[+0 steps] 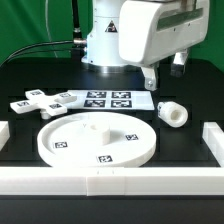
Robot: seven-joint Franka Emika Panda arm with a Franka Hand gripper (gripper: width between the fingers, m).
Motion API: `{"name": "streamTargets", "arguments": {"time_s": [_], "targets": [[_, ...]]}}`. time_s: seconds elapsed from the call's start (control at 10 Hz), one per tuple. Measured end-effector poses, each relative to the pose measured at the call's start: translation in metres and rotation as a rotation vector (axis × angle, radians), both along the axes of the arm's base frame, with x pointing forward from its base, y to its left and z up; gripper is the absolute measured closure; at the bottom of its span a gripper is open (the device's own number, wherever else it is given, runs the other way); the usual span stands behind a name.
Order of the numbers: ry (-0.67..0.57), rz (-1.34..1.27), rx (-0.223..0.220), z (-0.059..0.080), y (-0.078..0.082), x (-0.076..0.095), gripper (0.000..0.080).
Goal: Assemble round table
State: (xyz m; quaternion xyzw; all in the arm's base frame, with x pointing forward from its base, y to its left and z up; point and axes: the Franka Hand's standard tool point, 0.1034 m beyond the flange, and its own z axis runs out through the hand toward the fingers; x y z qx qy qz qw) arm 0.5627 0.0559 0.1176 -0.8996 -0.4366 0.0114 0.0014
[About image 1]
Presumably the black upright cable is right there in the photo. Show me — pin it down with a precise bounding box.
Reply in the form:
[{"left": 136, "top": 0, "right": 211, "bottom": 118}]
[{"left": 71, "top": 0, "right": 83, "bottom": 42}]

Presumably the white right rail block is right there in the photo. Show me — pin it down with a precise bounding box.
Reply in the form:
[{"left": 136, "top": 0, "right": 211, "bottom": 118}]
[{"left": 202, "top": 122, "right": 224, "bottom": 168}]

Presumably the white front rail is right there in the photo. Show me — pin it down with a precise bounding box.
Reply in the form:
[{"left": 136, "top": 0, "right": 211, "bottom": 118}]
[{"left": 0, "top": 167, "right": 224, "bottom": 196}]

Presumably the white left rail block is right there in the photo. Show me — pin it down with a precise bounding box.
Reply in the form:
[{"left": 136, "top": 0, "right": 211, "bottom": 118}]
[{"left": 0, "top": 121, "right": 10, "bottom": 151}]

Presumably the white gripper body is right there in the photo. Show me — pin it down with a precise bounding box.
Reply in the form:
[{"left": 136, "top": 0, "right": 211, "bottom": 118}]
[{"left": 119, "top": 0, "right": 210, "bottom": 67}]

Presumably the white marker sheet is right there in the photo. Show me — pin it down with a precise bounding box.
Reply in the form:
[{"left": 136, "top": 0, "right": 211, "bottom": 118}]
[{"left": 66, "top": 90, "right": 155, "bottom": 111}]

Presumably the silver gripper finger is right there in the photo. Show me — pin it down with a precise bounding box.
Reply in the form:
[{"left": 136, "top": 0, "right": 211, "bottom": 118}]
[
  {"left": 141, "top": 66, "right": 157, "bottom": 91},
  {"left": 171, "top": 49, "right": 189, "bottom": 77}
]

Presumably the white rail block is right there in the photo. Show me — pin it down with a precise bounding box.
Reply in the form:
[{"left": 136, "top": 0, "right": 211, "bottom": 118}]
[
  {"left": 0, "top": 121, "right": 10, "bottom": 151},
  {"left": 202, "top": 122, "right": 224, "bottom": 168}
]

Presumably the white round table top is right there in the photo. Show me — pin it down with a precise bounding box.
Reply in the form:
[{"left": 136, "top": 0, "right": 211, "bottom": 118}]
[{"left": 37, "top": 112, "right": 156, "bottom": 168}]

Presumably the white cross-shaped table base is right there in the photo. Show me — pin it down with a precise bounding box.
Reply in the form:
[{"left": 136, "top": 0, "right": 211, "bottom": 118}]
[{"left": 10, "top": 89, "right": 77, "bottom": 120}]

